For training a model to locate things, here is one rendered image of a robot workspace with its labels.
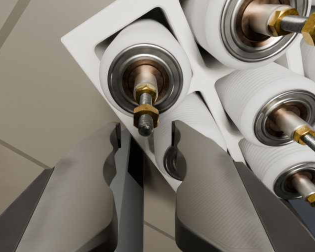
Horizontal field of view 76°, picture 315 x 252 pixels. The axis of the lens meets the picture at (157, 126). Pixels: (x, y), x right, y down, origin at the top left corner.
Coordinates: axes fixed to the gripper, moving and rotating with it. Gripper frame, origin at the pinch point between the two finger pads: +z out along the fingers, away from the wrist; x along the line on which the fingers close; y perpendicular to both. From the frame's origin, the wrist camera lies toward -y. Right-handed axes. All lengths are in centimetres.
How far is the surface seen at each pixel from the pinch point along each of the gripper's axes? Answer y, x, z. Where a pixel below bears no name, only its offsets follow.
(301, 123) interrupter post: 4.3, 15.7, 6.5
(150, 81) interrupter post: -0.5, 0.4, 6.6
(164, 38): -3.5, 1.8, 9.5
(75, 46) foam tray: -1.7, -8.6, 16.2
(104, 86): 1.0, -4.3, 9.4
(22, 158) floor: 30, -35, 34
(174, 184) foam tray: 23.3, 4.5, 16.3
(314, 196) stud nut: 15.0, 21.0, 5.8
